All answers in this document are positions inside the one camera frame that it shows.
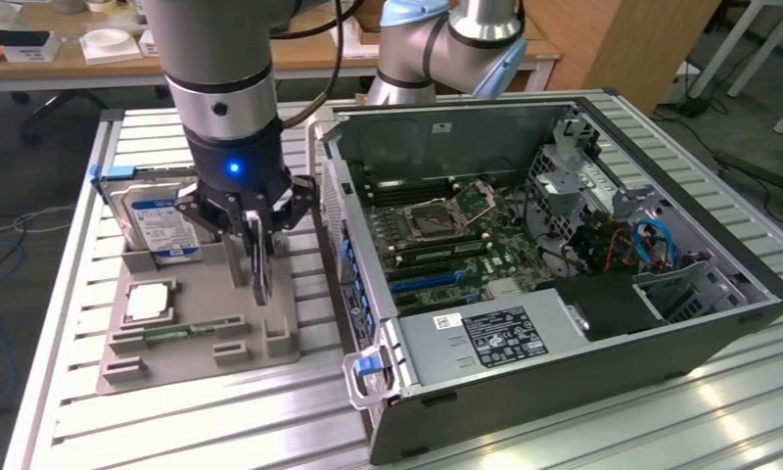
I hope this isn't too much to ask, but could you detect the black open PC case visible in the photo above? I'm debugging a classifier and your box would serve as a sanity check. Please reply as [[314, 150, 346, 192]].
[[302, 95, 783, 466]]

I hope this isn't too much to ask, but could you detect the white table frame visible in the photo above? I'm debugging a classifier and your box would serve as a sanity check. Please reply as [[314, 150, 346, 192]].
[[686, 0, 783, 134]]

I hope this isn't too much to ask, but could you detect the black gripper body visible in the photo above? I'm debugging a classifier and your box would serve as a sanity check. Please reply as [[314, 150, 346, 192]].
[[183, 118, 295, 208]]

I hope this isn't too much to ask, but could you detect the wooden desk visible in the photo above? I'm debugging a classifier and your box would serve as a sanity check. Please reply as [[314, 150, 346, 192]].
[[0, 0, 563, 94]]

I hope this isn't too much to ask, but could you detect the white box black top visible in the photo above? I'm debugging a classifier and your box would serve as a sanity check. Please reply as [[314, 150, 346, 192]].
[[0, 29, 62, 64]]

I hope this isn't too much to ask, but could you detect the blue expansion slot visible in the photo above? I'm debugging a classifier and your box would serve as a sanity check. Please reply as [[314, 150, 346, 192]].
[[389, 270, 466, 296]]

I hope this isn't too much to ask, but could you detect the black chair base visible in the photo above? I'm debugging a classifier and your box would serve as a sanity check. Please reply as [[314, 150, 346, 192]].
[[10, 87, 109, 146]]

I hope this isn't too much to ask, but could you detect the RAM stick with label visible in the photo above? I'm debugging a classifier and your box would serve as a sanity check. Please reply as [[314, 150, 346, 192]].
[[394, 236, 490, 268]]

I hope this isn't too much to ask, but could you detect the green RAM stick bare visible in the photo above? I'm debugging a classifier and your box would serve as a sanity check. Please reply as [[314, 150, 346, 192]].
[[142, 316, 245, 343]]

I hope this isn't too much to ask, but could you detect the silver CPU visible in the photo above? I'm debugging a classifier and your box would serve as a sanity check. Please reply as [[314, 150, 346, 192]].
[[122, 282, 175, 324]]

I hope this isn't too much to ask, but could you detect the open socket cover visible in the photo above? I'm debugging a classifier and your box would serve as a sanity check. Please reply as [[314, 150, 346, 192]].
[[451, 179, 498, 219]]

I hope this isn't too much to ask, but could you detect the wooden cabinet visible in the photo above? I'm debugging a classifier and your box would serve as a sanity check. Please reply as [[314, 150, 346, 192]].
[[527, 0, 723, 107]]

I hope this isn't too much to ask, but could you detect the graphics card with metal bracket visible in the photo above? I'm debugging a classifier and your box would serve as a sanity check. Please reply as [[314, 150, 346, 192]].
[[242, 210, 277, 308]]

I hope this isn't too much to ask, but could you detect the grey power supply unit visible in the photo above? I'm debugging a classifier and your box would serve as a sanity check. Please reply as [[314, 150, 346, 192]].
[[397, 288, 593, 386]]

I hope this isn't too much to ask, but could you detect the green motherboard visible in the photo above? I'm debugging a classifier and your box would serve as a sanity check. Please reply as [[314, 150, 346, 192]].
[[358, 165, 557, 315]]

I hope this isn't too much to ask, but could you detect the grey case handle blue latch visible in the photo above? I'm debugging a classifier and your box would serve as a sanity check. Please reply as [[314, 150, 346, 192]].
[[341, 344, 394, 410]]

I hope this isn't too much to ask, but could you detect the white paper stack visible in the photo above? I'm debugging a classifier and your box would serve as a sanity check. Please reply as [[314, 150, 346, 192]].
[[338, 28, 383, 61]]

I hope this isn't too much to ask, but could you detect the grey disk bay cage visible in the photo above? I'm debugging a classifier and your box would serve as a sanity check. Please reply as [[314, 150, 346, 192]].
[[630, 260, 753, 325]]

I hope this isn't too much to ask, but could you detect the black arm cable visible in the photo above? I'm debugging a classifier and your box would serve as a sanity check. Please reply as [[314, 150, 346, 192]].
[[266, 0, 367, 131]]

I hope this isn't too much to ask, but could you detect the red wire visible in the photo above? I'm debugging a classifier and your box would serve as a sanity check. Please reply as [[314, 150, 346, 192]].
[[607, 228, 635, 271]]

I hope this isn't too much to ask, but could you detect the grey parts rack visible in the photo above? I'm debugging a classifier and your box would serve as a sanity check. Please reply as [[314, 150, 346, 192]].
[[97, 214, 305, 400]]

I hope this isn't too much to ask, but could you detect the blue wire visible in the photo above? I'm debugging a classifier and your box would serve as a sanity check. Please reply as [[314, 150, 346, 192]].
[[630, 218, 682, 273]]

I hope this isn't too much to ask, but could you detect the hard disk with blue rails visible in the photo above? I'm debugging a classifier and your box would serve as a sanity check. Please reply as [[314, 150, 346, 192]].
[[88, 164, 219, 268]]

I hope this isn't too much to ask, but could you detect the black stand foot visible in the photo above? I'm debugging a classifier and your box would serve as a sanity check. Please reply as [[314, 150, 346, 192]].
[[713, 150, 783, 188]]

